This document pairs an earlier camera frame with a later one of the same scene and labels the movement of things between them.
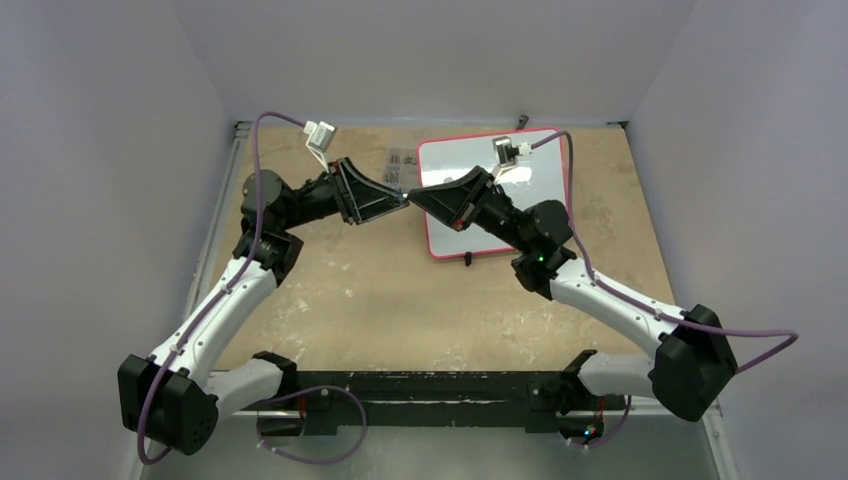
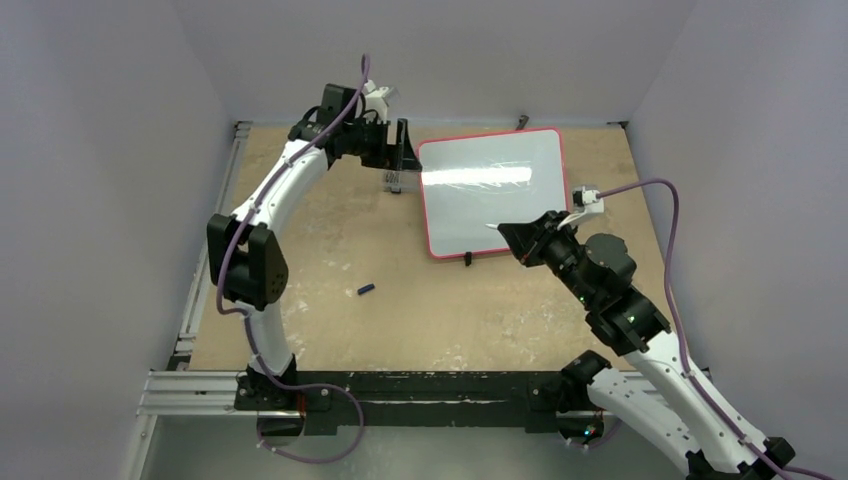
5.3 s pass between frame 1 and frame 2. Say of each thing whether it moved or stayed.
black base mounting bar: stayed
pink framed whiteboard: stayed
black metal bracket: stayed
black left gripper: moved
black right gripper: moved
